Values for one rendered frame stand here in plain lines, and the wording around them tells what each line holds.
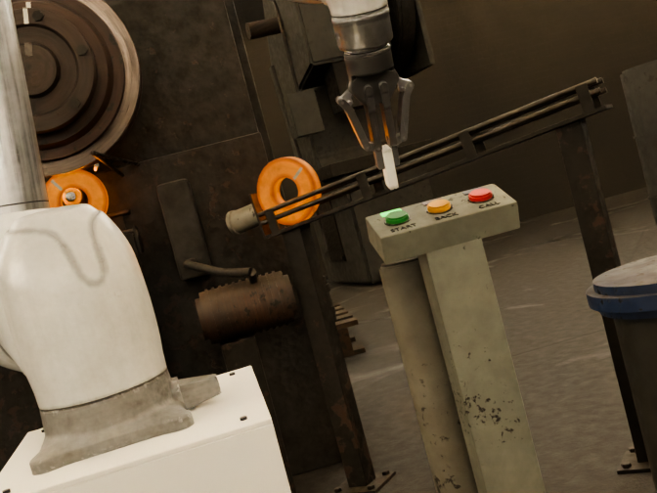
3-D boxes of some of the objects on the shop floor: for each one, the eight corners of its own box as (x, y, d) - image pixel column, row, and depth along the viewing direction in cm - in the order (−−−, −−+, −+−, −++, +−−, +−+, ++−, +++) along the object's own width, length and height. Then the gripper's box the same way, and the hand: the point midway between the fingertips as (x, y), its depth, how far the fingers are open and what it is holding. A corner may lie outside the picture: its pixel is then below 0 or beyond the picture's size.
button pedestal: (447, 548, 165) (362, 217, 162) (571, 510, 168) (489, 183, 165) (472, 582, 150) (377, 216, 146) (608, 539, 152) (518, 179, 149)
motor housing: (251, 506, 220) (194, 291, 217) (339, 479, 222) (283, 266, 219) (253, 522, 207) (192, 294, 204) (347, 495, 209) (287, 268, 206)
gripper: (399, 32, 148) (422, 170, 157) (321, 52, 146) (349, 189, 156) (412, 40, 141) (436, 183, 150) (330, 60, 140) (360, 203, 149)
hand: (388, 166), depth 152 cm, fingers closed
